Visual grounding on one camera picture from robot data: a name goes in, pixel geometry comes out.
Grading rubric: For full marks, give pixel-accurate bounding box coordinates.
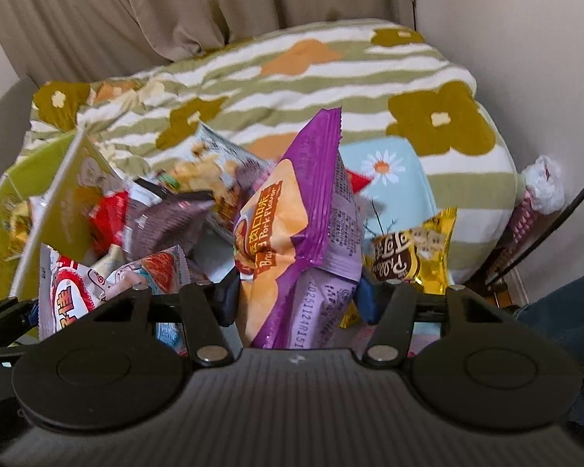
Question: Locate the yellow snack packet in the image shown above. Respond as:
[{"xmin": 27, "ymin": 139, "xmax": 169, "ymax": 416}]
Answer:
[{"xmin": 341, "ymin": 207, "xmax": 458, "ymax": 329}]

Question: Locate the clear chips packet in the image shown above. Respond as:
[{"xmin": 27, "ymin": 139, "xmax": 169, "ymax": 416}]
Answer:
[{"xmin": 168, "ymin": 121, "xmax": 273, "ymax": 225}]

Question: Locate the brown snack packet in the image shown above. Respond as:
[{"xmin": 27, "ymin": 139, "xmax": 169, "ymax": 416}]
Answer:
[{"xmin": 121, "ymin": 180, "xmax": 216, "ymax": 263}]

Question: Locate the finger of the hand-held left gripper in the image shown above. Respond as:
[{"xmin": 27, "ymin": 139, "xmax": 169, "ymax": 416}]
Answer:
[{"xmin": 0, "ymin": 297, "xmax": 42, "ymax": 358}]

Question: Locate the white plastic bag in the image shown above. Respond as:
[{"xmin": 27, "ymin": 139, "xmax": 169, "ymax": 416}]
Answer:
[{"xmin": 518, "ymin": 156, "xmax": 565, "ymax": 216}]

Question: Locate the beige curtain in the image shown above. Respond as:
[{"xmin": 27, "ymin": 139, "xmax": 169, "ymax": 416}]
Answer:
[{"xmin": 0, "ymin": 0, "xmax": 417, "ymax": 89}]

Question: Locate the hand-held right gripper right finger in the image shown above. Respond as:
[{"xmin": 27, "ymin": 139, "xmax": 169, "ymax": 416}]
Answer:
[{"xmin": 359, "ymin": 277, "xmax": 513, "ymax": 369}]

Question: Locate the black cable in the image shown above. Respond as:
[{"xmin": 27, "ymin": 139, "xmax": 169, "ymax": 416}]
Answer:
[{"xmin": 487, "ymin": 160, "xmax": 584, "ymax": 284}]

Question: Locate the person's trouser leg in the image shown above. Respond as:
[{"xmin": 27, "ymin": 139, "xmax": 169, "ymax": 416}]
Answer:
[{"xmin": 516, "ymin": 265, "xmax": 584, "ymax": 367}]

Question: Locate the pink dotted cloth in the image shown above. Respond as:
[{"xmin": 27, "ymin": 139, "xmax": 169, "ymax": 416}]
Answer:
[{"xmin": 506, "ymin": 190, "xmax": 537, "ymax": 250}]

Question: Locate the white cartoon snack packet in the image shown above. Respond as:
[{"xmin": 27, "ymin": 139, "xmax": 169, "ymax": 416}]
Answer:
[{"xmin": 90, "ymin": 244, "xmax": 193, "ymax": 302}]

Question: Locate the red and white snack packet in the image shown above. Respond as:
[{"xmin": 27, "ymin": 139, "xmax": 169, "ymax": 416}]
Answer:
[{"xmin": 39, "ymin": 246, "xmax": 113, "ymax": 341}]

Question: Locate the green striped floral blanket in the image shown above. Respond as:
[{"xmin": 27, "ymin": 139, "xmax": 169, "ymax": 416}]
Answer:
[{"xmin": 22, "ymin": 19, "xmax": 519, "ymax": 284}]

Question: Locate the green cardboard box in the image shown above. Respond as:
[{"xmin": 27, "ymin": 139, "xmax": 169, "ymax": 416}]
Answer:
[{"xmin": 0, "ymin": 129, "xmax": 132, "ymax": 351}]

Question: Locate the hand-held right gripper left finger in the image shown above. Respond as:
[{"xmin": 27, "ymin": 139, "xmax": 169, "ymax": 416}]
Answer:
[{"xmin": 85, "ymin": 270, "xmax": 240, "ymax": 369}]

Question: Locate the purple snack packet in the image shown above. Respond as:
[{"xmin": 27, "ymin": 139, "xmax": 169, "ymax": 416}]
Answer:
[{"xmin": 232, "ymin": 107, "xmax": 366, "ymax": 351}]

